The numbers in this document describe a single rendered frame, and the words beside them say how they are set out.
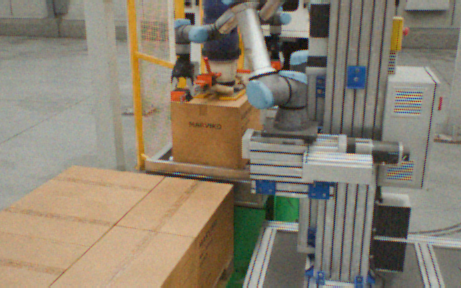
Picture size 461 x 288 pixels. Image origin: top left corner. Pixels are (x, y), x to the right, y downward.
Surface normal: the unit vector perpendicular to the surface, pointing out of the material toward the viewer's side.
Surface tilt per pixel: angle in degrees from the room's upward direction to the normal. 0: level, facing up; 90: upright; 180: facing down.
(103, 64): 90
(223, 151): 90
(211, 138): 90
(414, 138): 90
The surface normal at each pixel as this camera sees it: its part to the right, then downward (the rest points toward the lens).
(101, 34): -0.27, 0.33
